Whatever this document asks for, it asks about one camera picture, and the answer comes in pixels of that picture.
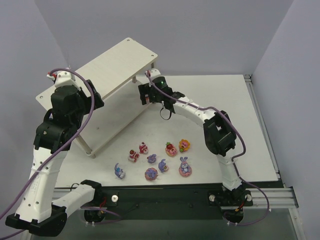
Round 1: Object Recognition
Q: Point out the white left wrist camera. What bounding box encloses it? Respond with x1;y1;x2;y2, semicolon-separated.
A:
46;71;76;88

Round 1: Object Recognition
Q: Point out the white wooden two-tier shelf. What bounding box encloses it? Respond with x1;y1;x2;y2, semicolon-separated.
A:
35;37;160;159

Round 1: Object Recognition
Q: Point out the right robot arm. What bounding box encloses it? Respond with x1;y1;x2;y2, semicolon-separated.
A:
138;76;242;191

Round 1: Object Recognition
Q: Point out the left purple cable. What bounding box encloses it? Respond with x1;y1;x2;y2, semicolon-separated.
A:
0;68;96;218

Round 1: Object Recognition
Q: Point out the purple cable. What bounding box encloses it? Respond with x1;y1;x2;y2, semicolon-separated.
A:
0;68;96;218
146;71;272;226

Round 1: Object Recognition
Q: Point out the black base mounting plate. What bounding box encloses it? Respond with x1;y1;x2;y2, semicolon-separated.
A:
85;183;253;220

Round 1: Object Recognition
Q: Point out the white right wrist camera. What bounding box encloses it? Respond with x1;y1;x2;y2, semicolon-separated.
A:
145;68;161;79

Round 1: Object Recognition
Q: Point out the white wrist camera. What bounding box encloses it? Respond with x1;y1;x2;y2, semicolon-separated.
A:
46;71;76;88
145;68;161;79

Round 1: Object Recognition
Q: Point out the purple bunny with blue bow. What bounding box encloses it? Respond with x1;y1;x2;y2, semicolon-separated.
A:
114;163;126;180

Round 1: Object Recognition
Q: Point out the pink bear in yellow flower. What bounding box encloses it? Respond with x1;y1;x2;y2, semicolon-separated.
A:
178;139;191;153

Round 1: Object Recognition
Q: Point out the pink bear with strawberry hat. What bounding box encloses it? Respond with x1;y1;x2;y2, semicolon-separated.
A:
139;141;149;155

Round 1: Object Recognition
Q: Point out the purple bunny with pink base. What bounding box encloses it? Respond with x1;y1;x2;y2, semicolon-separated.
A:
158;159;169;173

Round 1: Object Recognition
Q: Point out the small purple bunny figure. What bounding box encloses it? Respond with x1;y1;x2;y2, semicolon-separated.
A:
147;153;157;164

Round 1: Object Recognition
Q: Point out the pink striped bear with strawberry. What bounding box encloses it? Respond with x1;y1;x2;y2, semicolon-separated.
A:
127;149;140;163

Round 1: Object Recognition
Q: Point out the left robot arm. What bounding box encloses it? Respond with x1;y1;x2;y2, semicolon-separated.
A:
5;80;104;237

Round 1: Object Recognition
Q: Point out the pink bear on tan donut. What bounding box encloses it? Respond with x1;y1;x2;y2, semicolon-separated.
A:
165;142;178;157

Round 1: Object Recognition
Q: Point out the aluminium frame rail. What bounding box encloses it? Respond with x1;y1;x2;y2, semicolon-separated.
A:
219;186;300;210

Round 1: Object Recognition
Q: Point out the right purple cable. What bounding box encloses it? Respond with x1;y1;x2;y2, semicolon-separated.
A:
146;71;272;226

